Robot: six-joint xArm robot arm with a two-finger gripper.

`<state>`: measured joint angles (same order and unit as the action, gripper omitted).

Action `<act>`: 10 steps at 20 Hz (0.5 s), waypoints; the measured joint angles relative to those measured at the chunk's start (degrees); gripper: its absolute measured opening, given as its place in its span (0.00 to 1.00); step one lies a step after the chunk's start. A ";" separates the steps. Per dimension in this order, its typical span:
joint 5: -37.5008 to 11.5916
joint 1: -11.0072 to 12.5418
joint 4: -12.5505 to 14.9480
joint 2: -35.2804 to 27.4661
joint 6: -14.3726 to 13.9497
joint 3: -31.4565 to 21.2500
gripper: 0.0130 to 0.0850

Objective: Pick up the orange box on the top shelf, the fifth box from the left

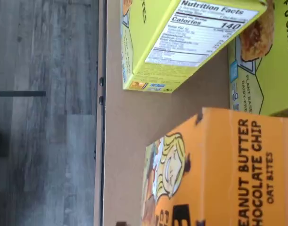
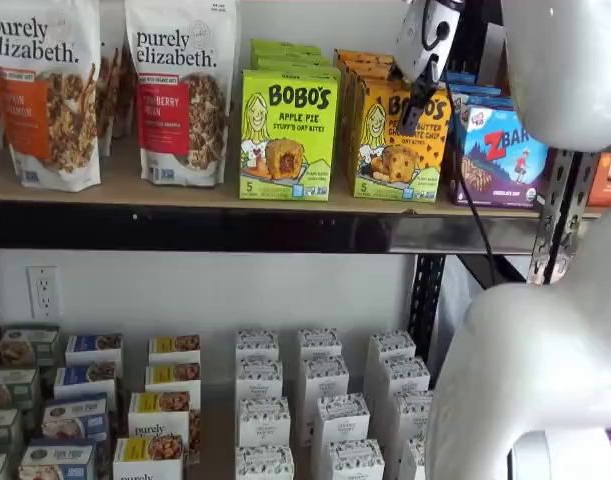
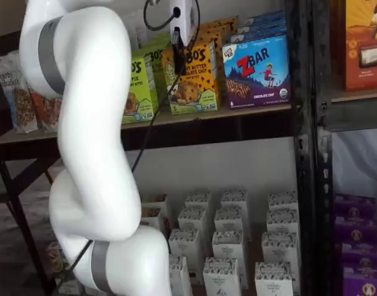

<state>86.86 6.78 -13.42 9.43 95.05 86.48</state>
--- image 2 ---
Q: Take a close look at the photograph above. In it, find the black diagonal rack brace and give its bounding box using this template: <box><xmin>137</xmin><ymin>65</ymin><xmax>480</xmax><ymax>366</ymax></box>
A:
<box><xmin>457</xmin><ymin>254</ymin><xmax>531</xmax><ymax>289</ymax></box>

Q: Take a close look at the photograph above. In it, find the orange Bobo's oat bites box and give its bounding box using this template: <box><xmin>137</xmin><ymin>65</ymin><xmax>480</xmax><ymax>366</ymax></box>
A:
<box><xmin>339</xmin><ymin>60</ymin><xmax>404</xmax><ymax>171</ymax></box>
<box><xmin>353</xmin><ymin>80</ymin><xmax>452</xmax><ymax>204</ymax></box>
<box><xmin>345</xmin><ymin>73</ymin><xmax>411</xmax><ymax>186</ymax></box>
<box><xmin>333</xmin><ymin>48</ymin><xmax>400</xmax><ymax>156</ymax></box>

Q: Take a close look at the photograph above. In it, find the blue label granola box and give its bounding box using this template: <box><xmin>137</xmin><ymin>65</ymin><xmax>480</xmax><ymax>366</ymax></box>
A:
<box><xmin>18</xmin><ymin>439</ymin><xmax>99</xmax><ymax>480</ymax></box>
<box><xmin>64</xmin><ymin>334</ymin><xmax>124</xmax><ymax>376</ymax></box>
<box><xmin>53</xmin><ymin>362</ymin><xmax>119</xmax><ymax>406</ymax></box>
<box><xmin>41</xmin><ymin>394</ymin><xmax>110</xmax><ymax>444</ymax></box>

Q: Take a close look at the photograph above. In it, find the granola bag orange label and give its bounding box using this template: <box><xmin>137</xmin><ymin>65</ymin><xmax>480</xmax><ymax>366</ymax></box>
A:
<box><xmin>0</xmin><ymin>0</ymin><xmax>102</xmax><ymax>194</ymax></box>

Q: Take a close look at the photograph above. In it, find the wooden shelf board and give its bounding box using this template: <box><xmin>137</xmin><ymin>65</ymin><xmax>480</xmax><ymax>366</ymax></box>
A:
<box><xmin>0</xmin><ymin>324</ymin><xmax>436</xmax><ymax>480</ymax></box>
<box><xmin>0</xmin><ymin>134</ymin><xmax>604</xmax><ymax>221</ymax></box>

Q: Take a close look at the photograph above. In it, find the white perforated gripper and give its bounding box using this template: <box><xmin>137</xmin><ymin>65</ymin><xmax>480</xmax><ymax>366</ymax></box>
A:
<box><xmin>394</xmin><ymin>0</ymin><xmax>466</xmax><ymax>133</ymax></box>

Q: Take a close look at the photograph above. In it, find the perforated steel upright post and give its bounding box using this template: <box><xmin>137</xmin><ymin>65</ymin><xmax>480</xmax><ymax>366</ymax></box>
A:
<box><xmin>413</xmin><ymin>253</ymin><xmax>447</xmax><ymax>361</ymax></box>
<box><xmin>527</xmin><ymin>147</ymin><xmax>601</xmax><ymax>286</ymax></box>

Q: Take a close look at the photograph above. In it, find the black steel shelf beam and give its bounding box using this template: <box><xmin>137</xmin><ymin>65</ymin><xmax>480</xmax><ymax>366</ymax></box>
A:
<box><xmin>0</xmin><ymin>198</ymin><xmax>604</xmax><ymax>256</ymax></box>

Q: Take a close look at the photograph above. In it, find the yellow label granola box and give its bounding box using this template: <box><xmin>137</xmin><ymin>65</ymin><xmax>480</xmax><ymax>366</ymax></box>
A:
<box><xmin>144</xmin><ymin>362</ymin><xmax>202</xmax><ymax>401</ymax></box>
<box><xmin>148</xmin><ymin>334</ymin><xmax>202</xmax><ymax>366</ymax></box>
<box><xmin>128</xmin><ymin>391</ymin><xmax>192</xmax><ymax>446</ymax></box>
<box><xmin>113</xmin><ymin>434</ymin><xmax>186</xmax><ymax>480</ymax></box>

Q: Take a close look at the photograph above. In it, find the black cable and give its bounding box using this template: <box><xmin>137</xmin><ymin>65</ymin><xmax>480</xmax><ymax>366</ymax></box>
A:
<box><xmin>442</xmin><ymin>69</ymin><xmax>501</xmax><ymax>287</ymax></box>

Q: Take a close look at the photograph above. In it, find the green Bobo's apple pie box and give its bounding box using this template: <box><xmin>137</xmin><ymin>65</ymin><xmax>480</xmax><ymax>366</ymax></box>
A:
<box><xmin>251</xmin><ymin>48</ymin><xmax>332</xmax><ymax>62</ymax></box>
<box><xmin>249</xmin><ymin>38</ymin><xmax>322</xmax><ymax>53</ymax></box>
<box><xmin>238</xmin><ymin>68</ymin><xmax>342</xmax><ymax>202</ymax></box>
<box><xmin>254</xmin><ymin>57</ymin><xmax>339</xmax><ymax>72</ymax></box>

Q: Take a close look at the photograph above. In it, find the white patterned carton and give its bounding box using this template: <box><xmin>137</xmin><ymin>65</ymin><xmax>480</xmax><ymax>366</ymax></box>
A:
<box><xmin>235</xmin><ymin>358</ymin><xmax>284</xmax><ymax>401</ymax></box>
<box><xmin>298</xmin><ymin>328</ymin><xmax>343</xmax><ymax>361</ymax></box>
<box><xmin>327</xmin><ymin>438</ymin><xmax>385</xmax><ymax>480</ymax></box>
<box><xmin>237</xmin><ymin>397</ymin><xmax>291</xmax><ymax>448</ymax></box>
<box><xmin>379</xmin><ymin>357</ymin><xmax>431</xmax><ymax>416</ymax></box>
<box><xmin>390</xmin><ymin>389</ymin><xmax>435</xmax><ymax>451</ymax></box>
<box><xmin>234</xmin><ymin>444</ymin><xmax>295</xmax><ymax>480</ymax></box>
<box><xmin>399</xmin><ymin>437</ymin><xmax>427</xmax><ymax>480</ymax></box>
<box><xmin>312</xmin><ymin>393</ymin><xmax>371</xmax><ymax>451</ymax></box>
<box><xmin>300</xmin><ymin>355</ymin><xmax>350</xmax><ymax>431</ymax></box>
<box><xmin>367</xmin><ymin>330</ymin><xmax>417</xmax><ymax>396</ymax></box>
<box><xmin>234</xmin><ymin>328</ymin><xmax>280</xmax><ymax>362</ymax></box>

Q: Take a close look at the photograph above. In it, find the orange carton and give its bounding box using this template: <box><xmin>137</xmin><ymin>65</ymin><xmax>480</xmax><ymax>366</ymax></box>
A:
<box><xmin>587</xmin><ymin>152</ymin><xmax>611</xmax><ymax>207</ymax></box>

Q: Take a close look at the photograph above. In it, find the white wall outlet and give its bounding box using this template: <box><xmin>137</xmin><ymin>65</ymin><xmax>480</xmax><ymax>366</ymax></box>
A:
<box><xmin>26</xmin><ymin>265</ymin><xmax>61</xmax><ymax>320</ymax></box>

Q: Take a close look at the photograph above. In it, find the granola bag red label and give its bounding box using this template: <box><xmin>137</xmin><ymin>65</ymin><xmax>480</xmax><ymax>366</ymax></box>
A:
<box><xmin>123</xmin><ymin>0</ymin><xmax>242</xmax><ymax>189</ymax></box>

